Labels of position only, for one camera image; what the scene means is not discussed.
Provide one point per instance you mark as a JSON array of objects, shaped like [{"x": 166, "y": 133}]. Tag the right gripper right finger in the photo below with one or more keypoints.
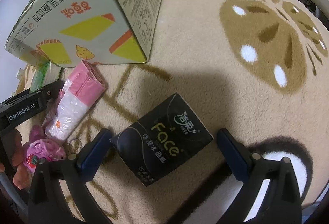
[{"x": 282, "y": 201}]

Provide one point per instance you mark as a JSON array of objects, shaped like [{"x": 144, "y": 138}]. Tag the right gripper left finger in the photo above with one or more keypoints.
[{"x": 47, "y": 202}]

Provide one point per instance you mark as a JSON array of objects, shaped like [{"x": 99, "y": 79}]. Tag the pink bear plush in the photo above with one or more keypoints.
[{"x": 40, "y": 146}]

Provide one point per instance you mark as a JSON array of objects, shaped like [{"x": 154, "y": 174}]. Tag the green tissue pack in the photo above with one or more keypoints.
[{"x": 44, "y": 75}]

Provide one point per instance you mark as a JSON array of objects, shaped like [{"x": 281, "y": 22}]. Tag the pink tissue pack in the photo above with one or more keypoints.
[{"x": 81, "y": 90}]

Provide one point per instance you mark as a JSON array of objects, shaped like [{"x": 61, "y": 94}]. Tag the black tissue pack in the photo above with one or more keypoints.
[{"x": 162, "y": 140}]

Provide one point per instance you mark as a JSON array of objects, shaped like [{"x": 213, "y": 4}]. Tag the person's hand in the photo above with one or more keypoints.
[{"x": 21, "y": 179}]

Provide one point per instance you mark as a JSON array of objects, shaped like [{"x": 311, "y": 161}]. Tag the open cardboard box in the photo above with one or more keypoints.
[{"x": 67, "y": 32}]

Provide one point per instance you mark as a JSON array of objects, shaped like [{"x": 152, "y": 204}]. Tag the lower wall socket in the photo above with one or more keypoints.
[{"x": 19, "y": 73}]

